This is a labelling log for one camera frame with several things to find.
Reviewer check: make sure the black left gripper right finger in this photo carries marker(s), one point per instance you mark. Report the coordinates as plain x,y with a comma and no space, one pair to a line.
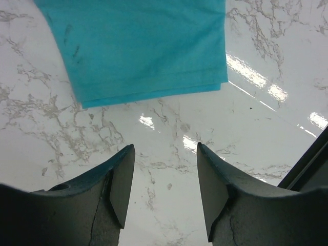
242,210

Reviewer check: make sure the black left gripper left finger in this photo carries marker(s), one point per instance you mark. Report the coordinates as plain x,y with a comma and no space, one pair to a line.
89,209

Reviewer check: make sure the turquoise t shirt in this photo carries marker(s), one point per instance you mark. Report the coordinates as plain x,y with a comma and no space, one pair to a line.
121,51

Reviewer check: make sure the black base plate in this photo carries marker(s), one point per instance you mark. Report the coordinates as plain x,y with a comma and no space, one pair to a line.
311,169

